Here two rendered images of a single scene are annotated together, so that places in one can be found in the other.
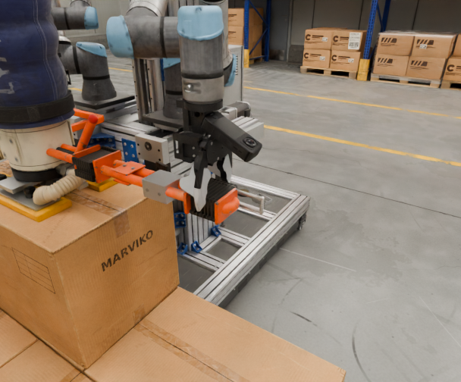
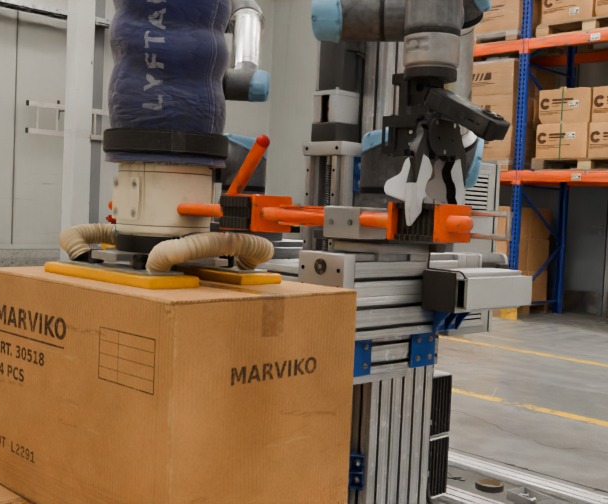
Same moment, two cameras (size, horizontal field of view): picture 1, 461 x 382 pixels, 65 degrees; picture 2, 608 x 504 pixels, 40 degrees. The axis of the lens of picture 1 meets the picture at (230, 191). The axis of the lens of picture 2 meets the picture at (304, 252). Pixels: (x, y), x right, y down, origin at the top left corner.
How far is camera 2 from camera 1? 0.60 m
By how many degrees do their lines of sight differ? 28
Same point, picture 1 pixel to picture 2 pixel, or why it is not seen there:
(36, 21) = (210, 27)
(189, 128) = (407, 110)
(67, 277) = (182, 359)
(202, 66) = (434, 15)
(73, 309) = (176, 426)
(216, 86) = (449, 44)
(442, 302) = not seen: outside the picture
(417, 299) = not seen: outside the picture
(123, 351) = not seen: outside the picture
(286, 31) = (601, 255)
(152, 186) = (339, 214)
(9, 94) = (155, 110)
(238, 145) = (475, 114)
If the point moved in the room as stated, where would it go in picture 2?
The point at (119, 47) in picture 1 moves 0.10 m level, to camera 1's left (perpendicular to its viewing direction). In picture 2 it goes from (325, 19) to (258, 20)
